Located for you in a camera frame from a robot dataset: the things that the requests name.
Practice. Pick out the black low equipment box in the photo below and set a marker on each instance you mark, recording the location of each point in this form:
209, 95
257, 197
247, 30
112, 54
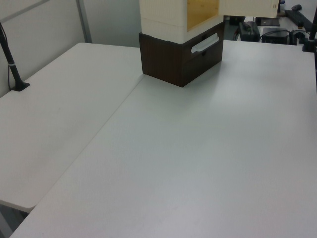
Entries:
275, 36

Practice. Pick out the black camera stand with base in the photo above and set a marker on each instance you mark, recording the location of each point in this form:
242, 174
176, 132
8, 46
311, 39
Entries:
12, 67

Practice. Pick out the black clamp camera stand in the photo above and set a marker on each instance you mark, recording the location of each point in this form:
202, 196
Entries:
309, 43

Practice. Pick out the black keyboard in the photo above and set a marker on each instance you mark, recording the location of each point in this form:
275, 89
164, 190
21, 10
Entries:
298, 17

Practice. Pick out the black monitor stand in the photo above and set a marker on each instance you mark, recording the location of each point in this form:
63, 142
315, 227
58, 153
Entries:
268, 22

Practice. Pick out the cream cabinet door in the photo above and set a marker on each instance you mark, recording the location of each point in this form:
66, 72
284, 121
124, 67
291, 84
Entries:
250, 7

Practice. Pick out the dark brown drawer unit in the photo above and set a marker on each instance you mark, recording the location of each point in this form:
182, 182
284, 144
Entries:
161, 59

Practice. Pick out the black tall background object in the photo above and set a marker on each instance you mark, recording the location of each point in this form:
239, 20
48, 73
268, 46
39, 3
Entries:
236, 20

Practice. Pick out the dark computer mouse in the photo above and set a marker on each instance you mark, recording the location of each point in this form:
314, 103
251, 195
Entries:
296, 7

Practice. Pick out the grey metal partition post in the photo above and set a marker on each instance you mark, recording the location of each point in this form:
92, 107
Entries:
84, 22

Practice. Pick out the cream plastic cabinet body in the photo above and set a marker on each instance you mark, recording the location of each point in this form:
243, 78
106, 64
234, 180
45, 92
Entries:
161, 19

